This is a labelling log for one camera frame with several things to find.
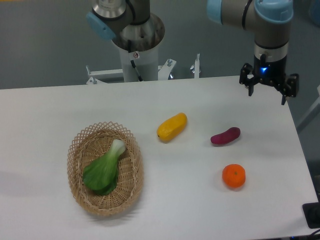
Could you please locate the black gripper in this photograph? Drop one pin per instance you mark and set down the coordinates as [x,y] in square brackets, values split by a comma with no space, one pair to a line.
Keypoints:
[271,74]

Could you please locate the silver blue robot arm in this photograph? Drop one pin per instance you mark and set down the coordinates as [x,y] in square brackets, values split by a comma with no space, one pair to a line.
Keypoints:
[137,33]

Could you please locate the woven wicker basket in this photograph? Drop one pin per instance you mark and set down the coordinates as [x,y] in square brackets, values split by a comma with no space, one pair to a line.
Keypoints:
[93,142]

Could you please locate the purple sweet potato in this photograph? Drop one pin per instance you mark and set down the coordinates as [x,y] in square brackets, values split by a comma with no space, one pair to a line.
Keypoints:
[226,137]

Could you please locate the orange tangerine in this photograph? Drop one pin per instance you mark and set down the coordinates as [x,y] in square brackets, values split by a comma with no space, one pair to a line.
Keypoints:
[234,175]

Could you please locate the yellow mango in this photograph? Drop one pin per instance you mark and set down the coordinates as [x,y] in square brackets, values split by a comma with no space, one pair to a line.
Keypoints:
[172,127]

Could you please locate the black device at table edge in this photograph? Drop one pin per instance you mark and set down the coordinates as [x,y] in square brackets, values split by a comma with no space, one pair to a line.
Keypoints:
[312,214]

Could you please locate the green bok choy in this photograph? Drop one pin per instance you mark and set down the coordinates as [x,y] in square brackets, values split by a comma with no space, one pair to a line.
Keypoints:
[101,175]

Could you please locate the white metal base frame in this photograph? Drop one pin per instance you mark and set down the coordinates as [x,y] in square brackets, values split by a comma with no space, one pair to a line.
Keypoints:
[164,72]

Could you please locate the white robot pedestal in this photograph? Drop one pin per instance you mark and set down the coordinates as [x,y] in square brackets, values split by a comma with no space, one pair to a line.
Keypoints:
[144,61]

